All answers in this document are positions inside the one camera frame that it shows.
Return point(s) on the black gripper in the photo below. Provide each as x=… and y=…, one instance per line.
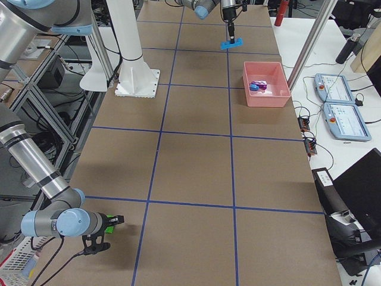
x=228, y=15
x=102, y=223

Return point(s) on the green toy block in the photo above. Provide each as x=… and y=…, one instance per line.
x=110, y=228

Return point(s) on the long blue toy block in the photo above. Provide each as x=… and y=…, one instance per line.
x=227, y=44

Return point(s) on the small blue toy block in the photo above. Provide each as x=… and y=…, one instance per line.
x=253, y=87

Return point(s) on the purple sloped toy block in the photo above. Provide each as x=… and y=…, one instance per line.
x=262, y=84

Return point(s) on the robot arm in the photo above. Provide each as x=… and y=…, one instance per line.
x=21, y=21
x=202, y=9

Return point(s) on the pink plastic box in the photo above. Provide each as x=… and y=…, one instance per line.
x=277, y=93

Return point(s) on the red cylinder bottle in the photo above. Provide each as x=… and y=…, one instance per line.
x=281, y=12

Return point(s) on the white plastic basket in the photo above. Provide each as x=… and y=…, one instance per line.
x=17, y=265

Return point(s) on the black water bottle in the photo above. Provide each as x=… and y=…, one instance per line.
x=349, y=46

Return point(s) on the teach pendant far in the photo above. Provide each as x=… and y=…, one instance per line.
x=333, y=88

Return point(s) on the teach pendant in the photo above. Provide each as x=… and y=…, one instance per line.
x=345, y=123
x=333, y=88

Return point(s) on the orange black usb hub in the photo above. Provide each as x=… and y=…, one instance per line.
x=304, y=124

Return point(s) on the teach pendant near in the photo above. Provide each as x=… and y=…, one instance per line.
x=345, y=123

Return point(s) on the black laptop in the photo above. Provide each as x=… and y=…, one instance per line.
x=359, y=188

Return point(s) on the aluminium frame post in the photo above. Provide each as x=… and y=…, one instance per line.
x=312, y=38

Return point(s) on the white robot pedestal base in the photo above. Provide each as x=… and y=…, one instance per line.
x=117, y=57

